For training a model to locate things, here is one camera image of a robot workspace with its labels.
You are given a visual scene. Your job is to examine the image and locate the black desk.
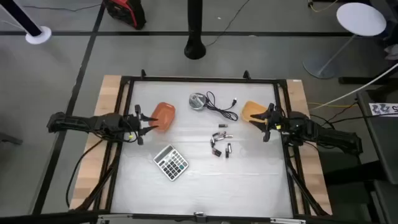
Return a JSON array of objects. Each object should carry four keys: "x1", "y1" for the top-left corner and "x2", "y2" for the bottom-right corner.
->
[{"x1": 323, "y1": 89, "x2": 398, "y2": 224}]

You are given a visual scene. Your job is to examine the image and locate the orange plastic bin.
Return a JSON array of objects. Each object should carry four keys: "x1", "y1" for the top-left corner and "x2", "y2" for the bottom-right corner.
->
[{"x1": 148, "y1": 101, "x2": 177, "y2": 133}]

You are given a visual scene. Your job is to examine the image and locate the black pole with round base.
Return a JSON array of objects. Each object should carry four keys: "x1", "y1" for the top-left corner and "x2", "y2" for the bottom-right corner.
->
[{"x1": 183, "y1": 0, "x2": 207, "y2": 60}]

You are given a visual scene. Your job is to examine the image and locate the black metal table frame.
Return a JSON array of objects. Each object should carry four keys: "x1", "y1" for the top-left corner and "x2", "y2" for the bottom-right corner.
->
[{"x1": 74, "y1": 68, "x2": 332, "y2": 224}]

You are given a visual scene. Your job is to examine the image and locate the red and black bag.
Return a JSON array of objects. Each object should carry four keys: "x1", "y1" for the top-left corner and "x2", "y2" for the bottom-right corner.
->
[{"x1": 102, "y1": 0, "x2": 147, "y2": 30}]

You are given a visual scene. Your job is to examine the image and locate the white printed paper label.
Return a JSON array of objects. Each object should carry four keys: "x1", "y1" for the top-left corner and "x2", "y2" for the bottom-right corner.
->
[{"x1": 368, "y1": 102, "x2": 398, "y2": 118}]

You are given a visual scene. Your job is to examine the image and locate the white hose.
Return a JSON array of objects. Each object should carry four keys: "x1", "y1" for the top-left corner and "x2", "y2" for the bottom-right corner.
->
[{"x1": 310, "y1": 63, "x2": 398, "y2": 110}]

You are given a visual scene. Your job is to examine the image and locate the yellow floor cable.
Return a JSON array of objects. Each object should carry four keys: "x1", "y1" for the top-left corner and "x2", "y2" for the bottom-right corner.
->
[{"x1": 307, "y1": 101, "x2": 351, "y2": 109}]

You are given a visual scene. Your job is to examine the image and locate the white round side table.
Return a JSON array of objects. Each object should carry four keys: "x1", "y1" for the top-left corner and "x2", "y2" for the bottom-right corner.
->
[{"x1": 302, "y1": 2, "x2": 387, "y2": 80}]

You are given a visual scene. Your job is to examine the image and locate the thin black floor cable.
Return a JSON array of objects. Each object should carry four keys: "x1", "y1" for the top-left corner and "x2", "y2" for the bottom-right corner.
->
[{"x1": 205, "y1": 0, "x2": 251, "y2": 47}]

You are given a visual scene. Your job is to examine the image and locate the silver desk calculator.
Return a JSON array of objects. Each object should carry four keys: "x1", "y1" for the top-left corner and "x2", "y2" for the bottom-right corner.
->
[{"x1": 152, "y1": 144, "x2": 190, "y2": 182}]

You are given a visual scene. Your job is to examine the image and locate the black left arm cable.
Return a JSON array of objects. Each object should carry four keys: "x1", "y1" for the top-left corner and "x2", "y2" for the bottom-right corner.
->
[{"x1": 65, "y1": 139, "x2": 105, "y2": 208}]

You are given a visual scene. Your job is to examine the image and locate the yellow plastic bin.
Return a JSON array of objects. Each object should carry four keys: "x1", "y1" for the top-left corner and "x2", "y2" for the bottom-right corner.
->
[{"x1": 241, "y1": 100, "x2": 269, "y2": 124}]

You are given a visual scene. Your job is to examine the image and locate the round silver metal device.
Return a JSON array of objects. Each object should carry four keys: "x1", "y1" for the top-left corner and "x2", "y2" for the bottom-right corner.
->
[{"x1": 188, "y1": 92, "x2": 208, "y2": 111}]

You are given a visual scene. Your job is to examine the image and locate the dark pole with white base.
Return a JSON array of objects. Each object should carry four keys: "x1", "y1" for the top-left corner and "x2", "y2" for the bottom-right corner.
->
[{"x1": 0, "y1": 0, "x2": 52, "y2": 45}]

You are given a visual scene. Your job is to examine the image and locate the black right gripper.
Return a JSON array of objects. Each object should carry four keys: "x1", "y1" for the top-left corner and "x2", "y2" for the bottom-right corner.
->
[{"x1": 249, "y1": 103, "x2": 284, "y2": 143}]

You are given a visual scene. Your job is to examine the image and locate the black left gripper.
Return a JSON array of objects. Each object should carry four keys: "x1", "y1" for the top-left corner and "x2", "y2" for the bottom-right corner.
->
[{"x1": 123, "y1": 105, "x2": 159, "y2": 146}]

